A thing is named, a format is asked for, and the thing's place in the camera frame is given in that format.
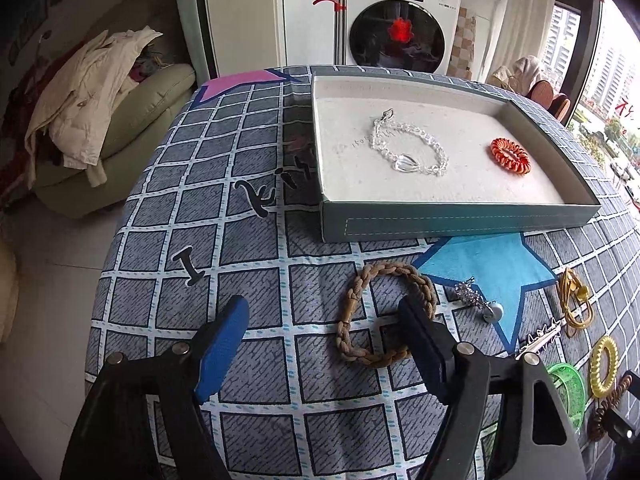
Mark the cream leather sofa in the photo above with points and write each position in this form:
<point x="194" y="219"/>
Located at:
<point x="145" y="110"/>

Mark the green translucent plastic bangle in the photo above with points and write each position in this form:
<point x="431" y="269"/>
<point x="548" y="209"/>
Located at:
<point x="575" y="385"/>

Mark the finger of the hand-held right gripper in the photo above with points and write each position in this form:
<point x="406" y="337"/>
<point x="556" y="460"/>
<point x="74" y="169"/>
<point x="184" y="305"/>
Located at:
<point x="617" y="425"/>

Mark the beige cloth on chair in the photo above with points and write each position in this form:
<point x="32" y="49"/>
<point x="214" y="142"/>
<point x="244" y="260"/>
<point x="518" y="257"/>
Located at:
<point x="525" y="70"/>

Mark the checkered hanging cloth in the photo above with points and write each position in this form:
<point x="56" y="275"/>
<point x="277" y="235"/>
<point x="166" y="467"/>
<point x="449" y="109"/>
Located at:
<point x="464" y="45"/>

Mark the brown wooden chair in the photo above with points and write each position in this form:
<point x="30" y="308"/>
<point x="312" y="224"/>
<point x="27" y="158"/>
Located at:
<point x="541" y="92"/>
<point x="560" y="106"/>

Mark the silver spiky hair clip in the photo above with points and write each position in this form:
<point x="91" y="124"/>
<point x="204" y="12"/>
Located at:
<point x="542" y="337"/>

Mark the white cabinet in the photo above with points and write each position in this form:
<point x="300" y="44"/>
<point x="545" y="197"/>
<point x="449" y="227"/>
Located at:
<point x="250" y="10"/>

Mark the beige jacket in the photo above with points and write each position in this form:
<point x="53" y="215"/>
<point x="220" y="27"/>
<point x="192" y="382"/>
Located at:
<point x="75" y="100"/>

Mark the gold hair clip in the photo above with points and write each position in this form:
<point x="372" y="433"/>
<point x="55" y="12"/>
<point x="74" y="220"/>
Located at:
<point x="567" y="285"/>

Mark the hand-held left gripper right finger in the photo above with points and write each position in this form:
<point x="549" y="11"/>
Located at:
<point x="425" y="345"/>

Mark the teal shallow cardboard box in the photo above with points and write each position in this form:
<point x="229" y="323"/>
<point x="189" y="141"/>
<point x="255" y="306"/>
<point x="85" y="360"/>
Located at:
<point x="350" y="225"/>

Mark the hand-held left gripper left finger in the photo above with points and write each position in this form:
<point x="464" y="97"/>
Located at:
<point x="222" y="345"/>

